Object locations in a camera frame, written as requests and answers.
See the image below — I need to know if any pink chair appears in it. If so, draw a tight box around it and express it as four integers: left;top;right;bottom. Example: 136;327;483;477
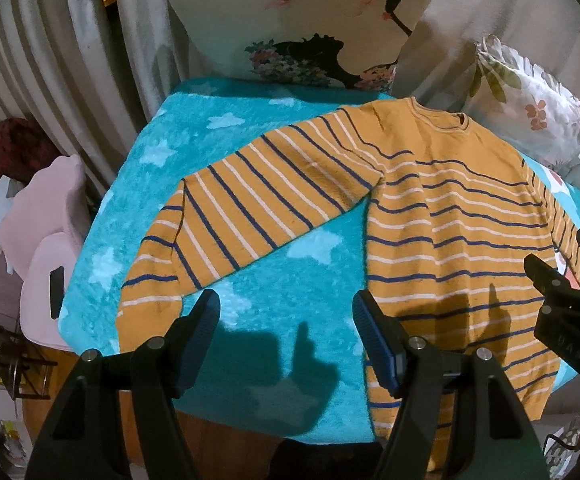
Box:
0;155;93;352

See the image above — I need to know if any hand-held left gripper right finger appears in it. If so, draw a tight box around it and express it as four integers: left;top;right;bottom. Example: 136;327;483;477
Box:
352;289;546;480

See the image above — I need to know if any black cable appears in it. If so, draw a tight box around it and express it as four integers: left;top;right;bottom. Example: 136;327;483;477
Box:
542;430;580;467

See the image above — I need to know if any cream silhouette print pillow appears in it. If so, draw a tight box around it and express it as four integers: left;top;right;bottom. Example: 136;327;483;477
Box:
152;0;446;93

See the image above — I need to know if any white leaf print pillow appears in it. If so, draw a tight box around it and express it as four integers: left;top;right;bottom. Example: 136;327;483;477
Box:
462;35;580;171

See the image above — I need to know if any turquoise star blanket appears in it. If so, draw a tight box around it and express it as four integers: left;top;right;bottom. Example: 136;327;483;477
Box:
57;77;580;448

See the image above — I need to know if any beige curtain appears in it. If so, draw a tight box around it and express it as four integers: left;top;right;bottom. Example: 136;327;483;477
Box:
0;0;193;176

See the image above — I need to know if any yellow striped sweater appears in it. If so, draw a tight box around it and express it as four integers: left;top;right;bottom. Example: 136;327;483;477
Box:
117;97;580;473

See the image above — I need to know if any dark red hat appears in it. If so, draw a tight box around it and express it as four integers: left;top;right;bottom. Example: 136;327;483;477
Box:
0;117;61;182

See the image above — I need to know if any dark metal rack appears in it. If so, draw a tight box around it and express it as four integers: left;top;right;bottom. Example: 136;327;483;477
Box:
0;305;58;402

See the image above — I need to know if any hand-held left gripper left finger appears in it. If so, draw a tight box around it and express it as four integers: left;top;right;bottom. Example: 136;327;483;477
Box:
24;289;221;480

